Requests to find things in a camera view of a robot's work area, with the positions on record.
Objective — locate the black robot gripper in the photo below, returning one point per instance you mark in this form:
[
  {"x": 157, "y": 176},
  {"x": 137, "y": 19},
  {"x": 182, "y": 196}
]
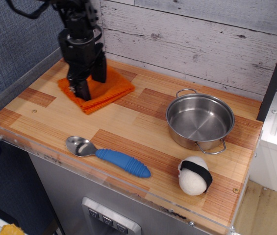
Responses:
[{"x": 85, "y": 57}]

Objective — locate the orange cloth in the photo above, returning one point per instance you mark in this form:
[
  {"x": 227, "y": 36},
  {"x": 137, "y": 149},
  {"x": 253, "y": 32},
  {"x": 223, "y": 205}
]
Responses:
[{"x": 102, "y": 94}]

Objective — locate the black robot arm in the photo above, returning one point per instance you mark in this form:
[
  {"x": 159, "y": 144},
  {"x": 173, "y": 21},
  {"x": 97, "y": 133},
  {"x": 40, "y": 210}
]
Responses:
[{"x": 79, "y": 17}]

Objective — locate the small steel saucepan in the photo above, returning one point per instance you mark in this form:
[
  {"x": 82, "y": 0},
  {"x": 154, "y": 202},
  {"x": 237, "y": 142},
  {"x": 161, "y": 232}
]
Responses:
[{"x": 199, "y": 121}]

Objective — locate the clear acrylic table guard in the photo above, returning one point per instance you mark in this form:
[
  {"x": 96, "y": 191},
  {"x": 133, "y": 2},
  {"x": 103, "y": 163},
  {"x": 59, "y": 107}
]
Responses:
[{"x": 40, "y": 117}]

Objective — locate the grey cabinet control panel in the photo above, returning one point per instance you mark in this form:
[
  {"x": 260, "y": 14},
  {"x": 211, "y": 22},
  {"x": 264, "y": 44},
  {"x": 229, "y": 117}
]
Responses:
[{"x": 110, "y": 218}]

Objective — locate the white plush sushi toy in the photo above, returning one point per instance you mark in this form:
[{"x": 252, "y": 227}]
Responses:
[{"x": 194, "y": 176}]

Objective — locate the blue handled metal spoon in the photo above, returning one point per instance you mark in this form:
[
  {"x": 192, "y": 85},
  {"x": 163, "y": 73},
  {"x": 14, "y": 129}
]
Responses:
[{"x": 82, "y": 147}]

